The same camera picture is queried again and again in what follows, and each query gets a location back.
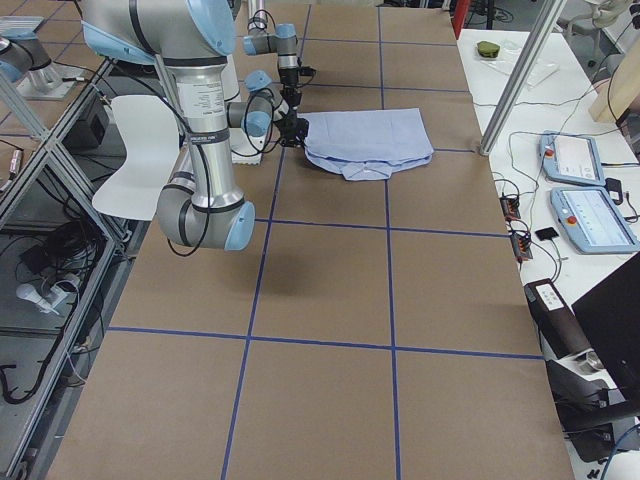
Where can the small relay board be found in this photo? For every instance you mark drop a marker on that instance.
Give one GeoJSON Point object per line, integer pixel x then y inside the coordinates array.
{"type": "Point", "coordinates": [510, 207]}
{"type": "Point", "coordinates": [521, 245]}

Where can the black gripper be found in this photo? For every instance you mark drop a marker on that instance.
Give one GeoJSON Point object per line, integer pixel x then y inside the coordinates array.
{"type": "Point", "coordinates": [293, 125]}
{"type": "Point", "coordinates": [290, 94]}

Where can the upper blue teach pendant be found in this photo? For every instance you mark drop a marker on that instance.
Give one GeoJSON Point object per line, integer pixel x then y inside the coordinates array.
{"type": "Point", "coordinates": [571, 159]}

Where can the blue teach pendant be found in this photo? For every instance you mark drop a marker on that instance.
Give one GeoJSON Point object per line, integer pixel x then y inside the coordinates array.
{"type": "Point", "coordinates": [591, 221]}
{"type": "Point", "coordinates": [571, 159]}

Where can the lower blue teach pendant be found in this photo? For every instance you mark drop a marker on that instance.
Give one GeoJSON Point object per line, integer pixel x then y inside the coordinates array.
{"type": "Point", "coordinates": [591, 221]}

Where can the clear plastic bag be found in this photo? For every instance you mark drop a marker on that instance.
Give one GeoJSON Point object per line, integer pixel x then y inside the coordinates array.
{"type": "Point", "coordinates": [507, 59]}

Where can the brown paper table cover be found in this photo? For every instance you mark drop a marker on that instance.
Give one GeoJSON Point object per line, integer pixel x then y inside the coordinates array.
{"type": "Point", "coordinates": [371, 330]}

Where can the aluminium frame post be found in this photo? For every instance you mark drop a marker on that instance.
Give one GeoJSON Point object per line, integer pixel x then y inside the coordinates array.
{"type": "Point", "coordinates": [535, 42]}

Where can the light blue striped shirt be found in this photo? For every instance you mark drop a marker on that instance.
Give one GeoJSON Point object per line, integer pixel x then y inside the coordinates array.
{"type": "Point", "coordinates": [367, 145]}

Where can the black cylinder device with label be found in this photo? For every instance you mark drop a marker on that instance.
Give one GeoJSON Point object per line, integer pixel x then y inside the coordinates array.
{"type": "Point", "coordinates": [555, 319]}

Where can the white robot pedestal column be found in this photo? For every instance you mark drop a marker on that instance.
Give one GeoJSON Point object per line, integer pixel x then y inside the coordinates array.
{"type": "Point", "coordinates": [240, 100]}

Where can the black monitor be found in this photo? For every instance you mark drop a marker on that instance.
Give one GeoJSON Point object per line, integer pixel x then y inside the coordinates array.
{"type": "Point", "coordinates": [608, 314]}

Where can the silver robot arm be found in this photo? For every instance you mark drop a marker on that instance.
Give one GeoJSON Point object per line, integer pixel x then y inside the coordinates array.
{"type": "Point", "coordinates": [202, 206]}
{"type": "Point", "coordinates": [265, 36]}

